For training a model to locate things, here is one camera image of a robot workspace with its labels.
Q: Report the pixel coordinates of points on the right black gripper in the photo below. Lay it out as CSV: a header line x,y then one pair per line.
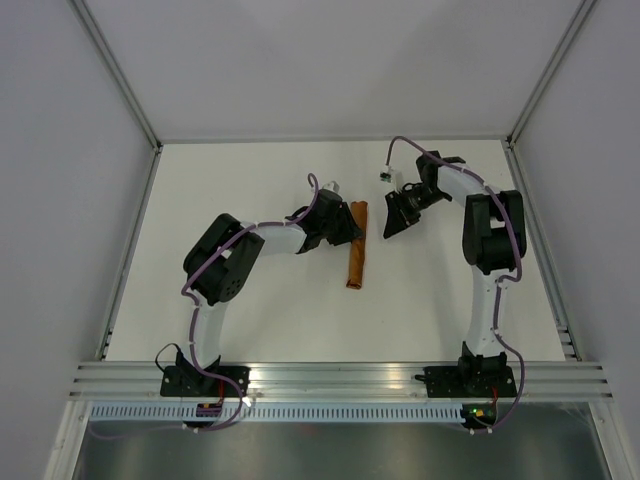
x,y
399,216

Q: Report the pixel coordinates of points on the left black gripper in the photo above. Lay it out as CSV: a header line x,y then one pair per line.
x,y
350,232

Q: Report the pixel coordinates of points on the orange cloth napkin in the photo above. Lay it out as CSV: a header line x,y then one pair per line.
x,y
357,258

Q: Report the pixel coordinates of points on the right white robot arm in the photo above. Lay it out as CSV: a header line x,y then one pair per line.
x,y
493,245

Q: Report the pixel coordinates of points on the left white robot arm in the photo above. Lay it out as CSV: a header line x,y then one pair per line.
x,y
219,264

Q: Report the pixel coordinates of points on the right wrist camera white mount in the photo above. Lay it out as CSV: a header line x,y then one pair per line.
x,y
392,177

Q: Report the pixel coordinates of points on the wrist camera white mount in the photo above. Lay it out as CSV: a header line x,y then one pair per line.
x,y
332,186
392,177

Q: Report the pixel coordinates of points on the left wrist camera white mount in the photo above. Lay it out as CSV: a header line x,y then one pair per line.
x,y
332,186

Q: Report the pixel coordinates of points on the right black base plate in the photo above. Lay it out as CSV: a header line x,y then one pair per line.
x,y
450,382

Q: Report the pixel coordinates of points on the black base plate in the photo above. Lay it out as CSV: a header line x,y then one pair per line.
x,y
180,383
450,382

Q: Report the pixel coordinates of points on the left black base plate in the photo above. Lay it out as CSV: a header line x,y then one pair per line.
x,y
180,383

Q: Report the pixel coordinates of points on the white slotted cable duct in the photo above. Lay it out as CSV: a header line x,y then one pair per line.
x,y
279,412

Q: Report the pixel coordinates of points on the right aluminium frame post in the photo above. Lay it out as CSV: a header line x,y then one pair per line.
x,y
569,36

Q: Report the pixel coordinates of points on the aluminium frame post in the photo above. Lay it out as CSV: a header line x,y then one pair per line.
x,y
100,43
569,36

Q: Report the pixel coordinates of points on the aluminium mounting rail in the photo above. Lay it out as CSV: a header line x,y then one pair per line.
x,y
332,382

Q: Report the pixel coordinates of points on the left aluminium frame post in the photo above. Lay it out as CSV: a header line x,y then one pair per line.
x,y
100,43

